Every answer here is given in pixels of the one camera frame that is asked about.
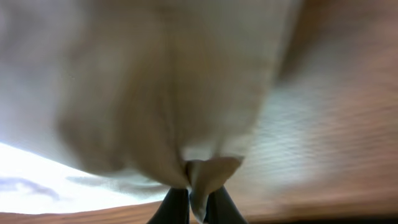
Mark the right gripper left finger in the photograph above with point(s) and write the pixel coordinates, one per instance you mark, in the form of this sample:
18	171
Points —
174	209

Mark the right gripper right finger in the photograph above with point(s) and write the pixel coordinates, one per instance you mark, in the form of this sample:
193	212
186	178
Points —
220	209

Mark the beige khaki shorts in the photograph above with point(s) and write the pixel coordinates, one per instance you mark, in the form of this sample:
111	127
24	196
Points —
148	92

